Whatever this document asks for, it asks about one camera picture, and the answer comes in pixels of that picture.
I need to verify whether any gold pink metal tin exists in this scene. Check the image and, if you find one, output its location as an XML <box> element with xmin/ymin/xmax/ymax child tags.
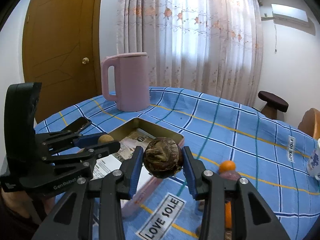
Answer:
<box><xmin>93</xmin><ymin>118</ymin><xmax>184</xmax><ymax>218</ymax></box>

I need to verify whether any white air conditioner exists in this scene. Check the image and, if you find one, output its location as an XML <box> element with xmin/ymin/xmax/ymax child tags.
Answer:
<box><xmin>261</xmin><ymin>4</ymin><xmax>316</xmax><ymax>36</ymax></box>

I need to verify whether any purple passion fruit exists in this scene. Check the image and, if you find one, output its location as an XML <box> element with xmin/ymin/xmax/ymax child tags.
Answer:
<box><xmin>220</xmin><ymin>170</ymin><xmax>241</xmax><ymax>181</ymax></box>

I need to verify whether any brass door knob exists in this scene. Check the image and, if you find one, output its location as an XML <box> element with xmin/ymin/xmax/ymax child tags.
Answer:
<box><xmin>82</xmin><ymin>57</ymin><xmax>89</xmax><ymax>64</ymax></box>

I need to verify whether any black smartphone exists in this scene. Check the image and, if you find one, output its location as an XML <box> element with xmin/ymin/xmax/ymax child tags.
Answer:
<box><xmin>62</xmin><ymin>116</ymin><xmax>92</xmax><ymax>133</ymax></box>

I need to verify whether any small orange tangerine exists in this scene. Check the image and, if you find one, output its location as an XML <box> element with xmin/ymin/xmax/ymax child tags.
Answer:
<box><xmin>219</xmin><ymin>160</ymin><xmax>236</xmax><ymax>174</ymax></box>

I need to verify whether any white blue floral mug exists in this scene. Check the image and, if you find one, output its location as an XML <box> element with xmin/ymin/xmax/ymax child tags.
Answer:
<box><xmin>306</xmin><ymin>139</ymin><xmax>320</xmax><ymax>181</ymax></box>

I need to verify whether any dark brown wrinkled fruit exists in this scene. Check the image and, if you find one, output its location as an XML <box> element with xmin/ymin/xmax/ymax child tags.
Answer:
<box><xmin>143</xmin><ymin>137</ymin><xmax>183</xmax><ymax>179</ymax></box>

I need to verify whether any large orange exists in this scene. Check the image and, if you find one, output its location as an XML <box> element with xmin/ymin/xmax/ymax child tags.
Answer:
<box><xmin>225</xmin><ymin>202</ymin><xmax>232</xmax><ymax>229</ymax></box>

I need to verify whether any brown wooden door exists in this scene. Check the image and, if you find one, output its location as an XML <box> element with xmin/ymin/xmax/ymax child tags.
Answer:
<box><xmin>22</xmin><ymin>0</ymin><xmax>101</xmax><ymax>122</ymax></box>

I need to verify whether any person's left hand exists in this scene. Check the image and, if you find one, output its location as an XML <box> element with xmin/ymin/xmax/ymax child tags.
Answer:
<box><xmin>1</xmin><ymin>189</ymin><xmax>40</xmax><ymax>220</ymax></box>

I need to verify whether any printed paper leaflet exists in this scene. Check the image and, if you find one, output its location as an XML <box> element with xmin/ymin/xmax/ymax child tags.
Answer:
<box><xmin>93</xmin><ymin>128</ymin><xmax>155</xmax><ymax>180</ymax></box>

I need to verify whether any blue plaid tablecloth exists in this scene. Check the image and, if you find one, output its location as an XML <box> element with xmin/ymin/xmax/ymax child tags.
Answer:
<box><xmin>35</xmin><ymin>87</ymin><xmax>319</xmax><ymax>239</ymax></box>

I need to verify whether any pink electric kettle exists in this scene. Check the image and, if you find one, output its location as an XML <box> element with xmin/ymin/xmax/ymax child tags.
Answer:
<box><xmin>100</xmin><ymin>52</ymin><xmax>150</xmax><ymax>112</ymax></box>

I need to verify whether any floral sheer curtain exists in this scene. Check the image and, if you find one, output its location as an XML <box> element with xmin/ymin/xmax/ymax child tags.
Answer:
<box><xmin>117</xmin><ymin>0</ymin><xmax>263</xmax><ymax>106</ymax></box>

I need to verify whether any tan round longan fruit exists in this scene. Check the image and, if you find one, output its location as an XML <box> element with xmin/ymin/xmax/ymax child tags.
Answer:
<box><xmin>98</xmin><ymin>134</ymin><xmax>114</xmax><ymax>144</ymax></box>

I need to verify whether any dark round stool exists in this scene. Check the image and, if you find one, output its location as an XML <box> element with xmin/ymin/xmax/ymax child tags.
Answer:
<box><xmin>258</xmin><ymin>90</ymin><xmax>289</xmax><ymax>120</ymax></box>

